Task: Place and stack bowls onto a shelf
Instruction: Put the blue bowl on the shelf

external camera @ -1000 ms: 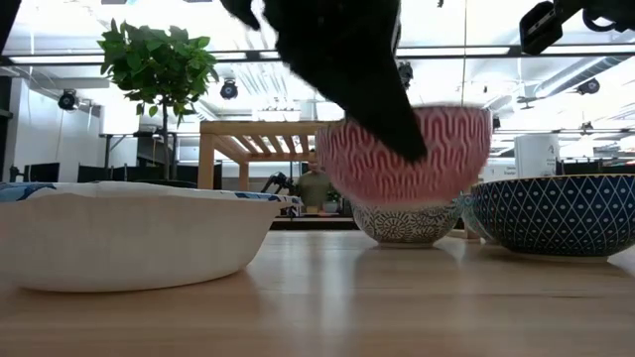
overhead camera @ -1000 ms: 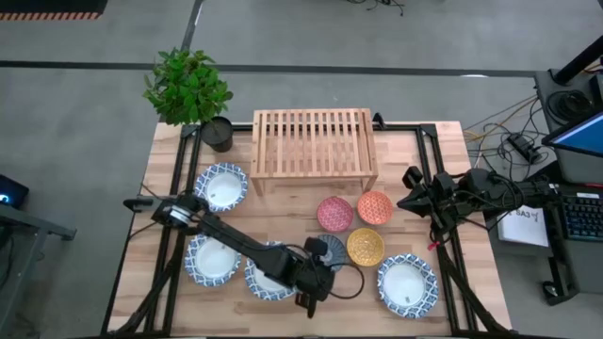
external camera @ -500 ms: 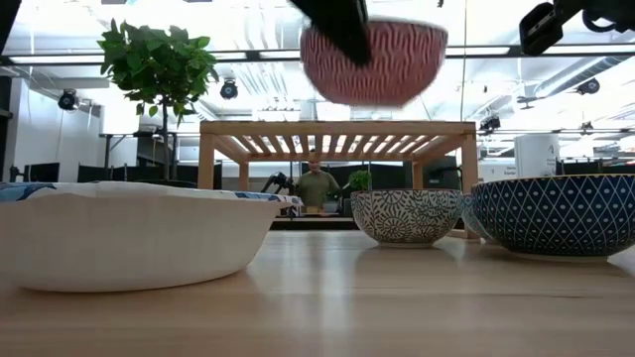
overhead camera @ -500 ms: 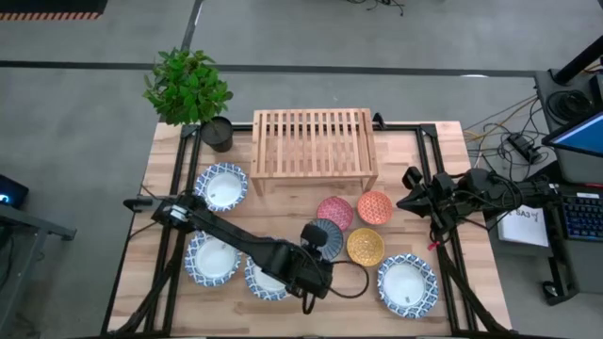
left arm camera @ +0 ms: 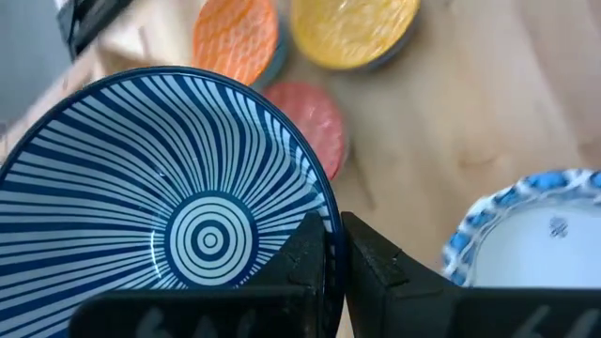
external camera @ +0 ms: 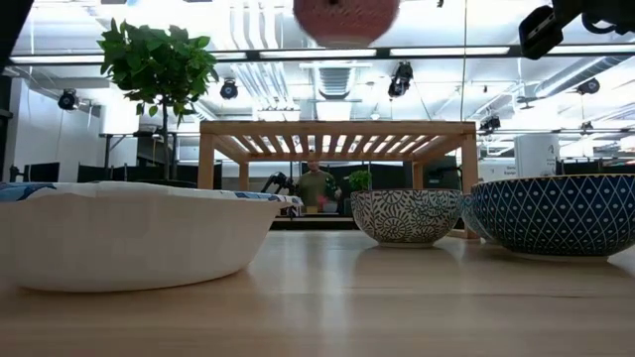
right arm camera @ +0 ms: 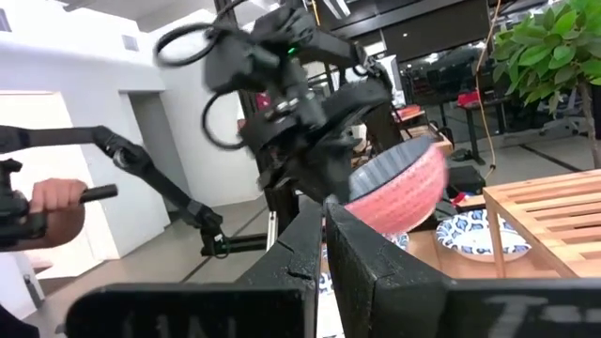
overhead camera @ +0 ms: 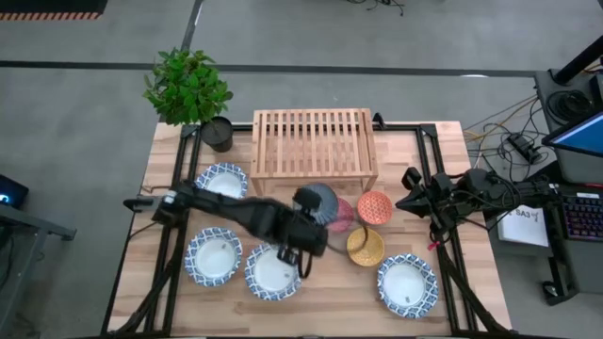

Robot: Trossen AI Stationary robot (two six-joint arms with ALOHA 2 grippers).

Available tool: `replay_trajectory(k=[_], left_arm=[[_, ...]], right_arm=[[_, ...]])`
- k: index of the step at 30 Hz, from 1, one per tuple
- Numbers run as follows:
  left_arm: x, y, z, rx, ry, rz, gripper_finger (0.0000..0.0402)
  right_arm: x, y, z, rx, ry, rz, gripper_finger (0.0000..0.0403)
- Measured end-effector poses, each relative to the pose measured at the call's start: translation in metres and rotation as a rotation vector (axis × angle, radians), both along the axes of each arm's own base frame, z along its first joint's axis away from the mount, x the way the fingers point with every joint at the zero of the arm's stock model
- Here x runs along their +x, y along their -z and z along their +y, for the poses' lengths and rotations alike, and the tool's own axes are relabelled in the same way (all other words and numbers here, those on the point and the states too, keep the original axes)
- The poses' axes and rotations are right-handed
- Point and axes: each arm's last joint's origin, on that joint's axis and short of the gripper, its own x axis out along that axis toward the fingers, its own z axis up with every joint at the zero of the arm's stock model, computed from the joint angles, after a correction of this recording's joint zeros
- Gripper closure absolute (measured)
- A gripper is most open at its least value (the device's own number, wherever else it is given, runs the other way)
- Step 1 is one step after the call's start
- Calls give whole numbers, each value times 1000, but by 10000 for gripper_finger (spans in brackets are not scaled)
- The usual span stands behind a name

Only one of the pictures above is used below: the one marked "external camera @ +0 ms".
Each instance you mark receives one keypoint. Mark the blue diamond pattern bowl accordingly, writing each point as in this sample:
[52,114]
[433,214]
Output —
[560,218]

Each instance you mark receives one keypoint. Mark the teal star pattern bowl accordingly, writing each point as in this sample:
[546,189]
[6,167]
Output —
[471,215]

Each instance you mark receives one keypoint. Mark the red wave pattern bowl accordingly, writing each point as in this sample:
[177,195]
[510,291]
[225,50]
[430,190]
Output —
[344,20]

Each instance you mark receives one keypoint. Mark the black floral pattern bowl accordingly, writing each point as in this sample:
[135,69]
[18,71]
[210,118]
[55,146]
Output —
[406,218]

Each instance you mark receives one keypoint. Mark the blue leaf pattern paper bowl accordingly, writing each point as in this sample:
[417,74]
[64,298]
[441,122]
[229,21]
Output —
[134,238]

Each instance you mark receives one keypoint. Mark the black background robot arm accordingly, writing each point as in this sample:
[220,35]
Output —
[279,182]

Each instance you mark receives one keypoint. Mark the wooden slatted shelf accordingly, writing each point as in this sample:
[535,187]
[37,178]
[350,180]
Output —
[337,129]

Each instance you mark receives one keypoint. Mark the black ceiling spotlight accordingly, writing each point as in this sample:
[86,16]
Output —
[400,79]
[228,89]
[68,99]
[490,123]
[588,86]

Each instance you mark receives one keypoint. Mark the white cylinder appliance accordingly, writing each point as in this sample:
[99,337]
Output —
[537,154]

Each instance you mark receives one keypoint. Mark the ceiling air vent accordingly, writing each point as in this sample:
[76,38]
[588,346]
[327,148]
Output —
[334,82]

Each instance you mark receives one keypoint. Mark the long ceiling light bar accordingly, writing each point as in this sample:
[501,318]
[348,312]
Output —
[317,53]

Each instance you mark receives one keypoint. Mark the small potted plant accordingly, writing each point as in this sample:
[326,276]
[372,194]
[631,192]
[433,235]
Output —
[360,180]

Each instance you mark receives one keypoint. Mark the person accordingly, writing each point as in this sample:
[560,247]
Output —
[316,188]

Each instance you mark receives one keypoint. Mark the green leafy plant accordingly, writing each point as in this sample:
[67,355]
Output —
[159,64]

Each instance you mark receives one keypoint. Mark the black monitor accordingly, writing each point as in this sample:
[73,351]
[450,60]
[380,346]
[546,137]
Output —
[42,172]

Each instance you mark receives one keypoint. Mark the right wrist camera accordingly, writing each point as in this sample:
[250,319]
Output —
[540,32]

